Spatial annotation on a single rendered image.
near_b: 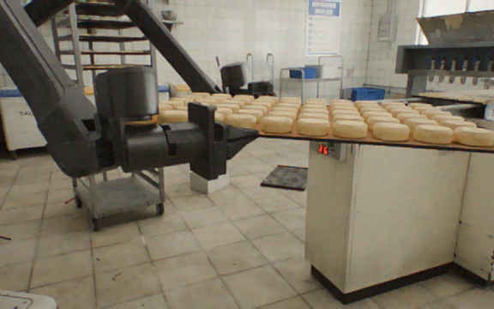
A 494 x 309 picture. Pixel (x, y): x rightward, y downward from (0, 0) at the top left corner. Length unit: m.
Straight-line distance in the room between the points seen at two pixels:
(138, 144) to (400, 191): 1.47
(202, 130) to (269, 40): 5.54
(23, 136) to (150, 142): 4.34
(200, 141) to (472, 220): 1.79
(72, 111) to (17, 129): 4.25
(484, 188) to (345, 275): 0.78
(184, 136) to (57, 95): 0.17
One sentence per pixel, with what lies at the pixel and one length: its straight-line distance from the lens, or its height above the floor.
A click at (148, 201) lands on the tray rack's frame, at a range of 2.66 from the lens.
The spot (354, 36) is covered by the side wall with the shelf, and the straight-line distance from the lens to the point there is 6.93.
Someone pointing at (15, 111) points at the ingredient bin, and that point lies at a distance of 4.73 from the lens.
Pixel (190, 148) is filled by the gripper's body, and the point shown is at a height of 1.01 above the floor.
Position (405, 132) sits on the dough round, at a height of 1.02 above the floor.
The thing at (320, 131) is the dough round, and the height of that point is 1.01.
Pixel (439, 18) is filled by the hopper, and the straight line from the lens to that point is 2.23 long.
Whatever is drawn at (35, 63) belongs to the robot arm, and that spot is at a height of 1.11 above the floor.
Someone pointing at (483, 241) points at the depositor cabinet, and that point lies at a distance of 2.13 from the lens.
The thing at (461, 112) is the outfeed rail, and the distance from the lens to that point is 1.97.
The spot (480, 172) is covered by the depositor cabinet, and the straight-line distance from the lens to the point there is 2.06.
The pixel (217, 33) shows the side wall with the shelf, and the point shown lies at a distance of 5.66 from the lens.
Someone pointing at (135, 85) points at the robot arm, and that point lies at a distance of 0.46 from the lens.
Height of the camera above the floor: 1.12
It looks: 15 degrees down
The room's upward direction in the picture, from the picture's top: straight up
